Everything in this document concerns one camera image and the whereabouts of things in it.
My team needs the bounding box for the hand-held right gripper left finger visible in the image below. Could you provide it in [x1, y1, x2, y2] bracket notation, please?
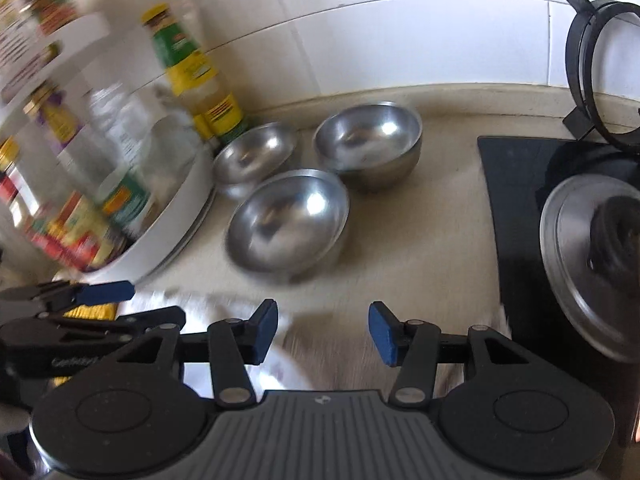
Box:
[117, 298, 279, 408]

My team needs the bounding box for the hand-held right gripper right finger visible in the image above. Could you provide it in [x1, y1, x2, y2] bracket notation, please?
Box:
[368, 301, 531, 408]

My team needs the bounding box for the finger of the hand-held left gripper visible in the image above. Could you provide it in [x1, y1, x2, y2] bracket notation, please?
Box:
[47, 306, 187, 335]
[0, 280, 137, 317]

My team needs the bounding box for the stainless steel bowl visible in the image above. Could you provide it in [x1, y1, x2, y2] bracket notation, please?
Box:
[313, 101, 424, 192]
[226, 169, 351, 277]
[212, 121, 299, 201]

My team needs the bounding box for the yellow chenille mat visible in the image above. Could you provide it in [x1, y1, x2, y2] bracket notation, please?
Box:
[52, 270, 119, 322]

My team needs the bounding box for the beige terry towel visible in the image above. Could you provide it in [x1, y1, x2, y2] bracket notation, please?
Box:
[120, 289, 514, 397]

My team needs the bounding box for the yellow cap vinegar bottle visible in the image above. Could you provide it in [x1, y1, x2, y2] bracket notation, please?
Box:
[0, 137, 129, 272]

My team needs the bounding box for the purple label sauce bottle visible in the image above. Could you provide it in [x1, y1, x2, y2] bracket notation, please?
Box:
[22, 82, 154, 242]

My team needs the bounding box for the white two-tier condiment rack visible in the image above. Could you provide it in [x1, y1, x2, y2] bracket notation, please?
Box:
[0, 10, 217, 287]

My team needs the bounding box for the red label sauce bottle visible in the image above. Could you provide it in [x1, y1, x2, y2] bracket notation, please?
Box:
[0, 172, 56, 256]

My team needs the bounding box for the clear plastic bag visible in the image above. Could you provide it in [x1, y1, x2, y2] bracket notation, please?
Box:
[90, 80, 202, 197]

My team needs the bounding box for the black glass gas stove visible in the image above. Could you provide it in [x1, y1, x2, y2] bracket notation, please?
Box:
[477, 135, 640, 463]

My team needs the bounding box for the steel pot lid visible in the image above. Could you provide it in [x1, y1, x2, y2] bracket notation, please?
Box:
[540, 175, 640, 364]

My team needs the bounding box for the green label yellow cap bottle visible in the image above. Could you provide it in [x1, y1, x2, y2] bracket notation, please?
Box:
[141, 4, 249, 149]

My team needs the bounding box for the red labelled condiment jar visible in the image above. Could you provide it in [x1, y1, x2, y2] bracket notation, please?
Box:
[19, 0, 81, 37]

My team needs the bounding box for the black pot support ring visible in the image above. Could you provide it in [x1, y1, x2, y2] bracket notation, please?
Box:
[558, 0, 640, 152]

